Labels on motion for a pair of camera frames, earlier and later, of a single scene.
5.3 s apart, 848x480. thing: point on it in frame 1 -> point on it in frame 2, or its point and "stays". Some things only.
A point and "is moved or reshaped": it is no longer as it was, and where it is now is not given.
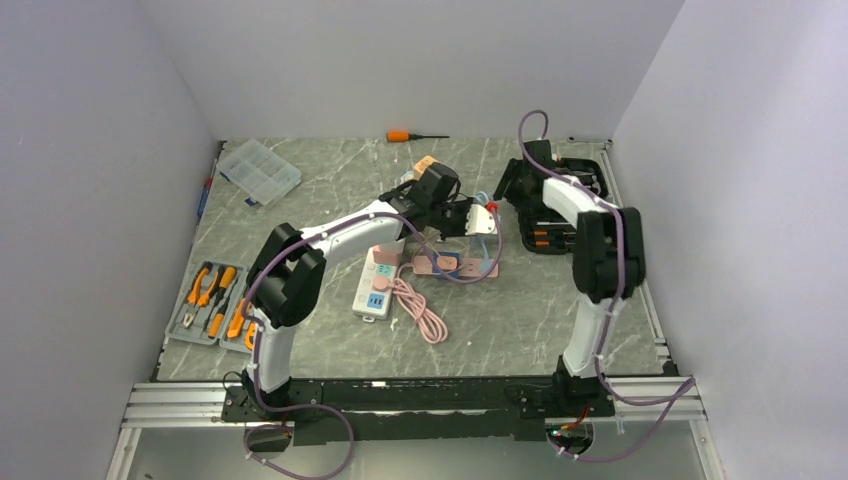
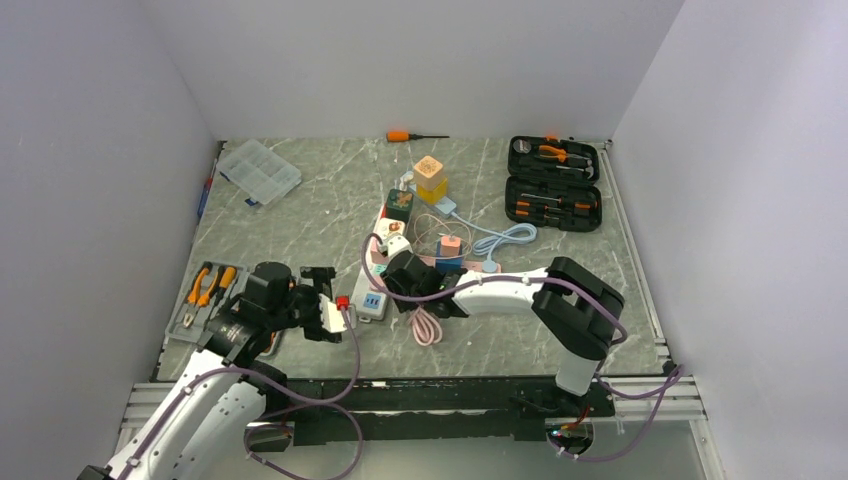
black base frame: [419, 412] stays
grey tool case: [210, 309] stays
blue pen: [207, 189] stays
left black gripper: [461, 230] -> [322, 284]
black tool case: [545, 232] is moved or reshaped
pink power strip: [422, 265] stays
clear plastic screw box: [261, 173] stays
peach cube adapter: [422, 165] stays
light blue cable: [485, 266] -> [516, 233]
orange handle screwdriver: [397, 136] stays
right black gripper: [507, 188] -> [405, 304]
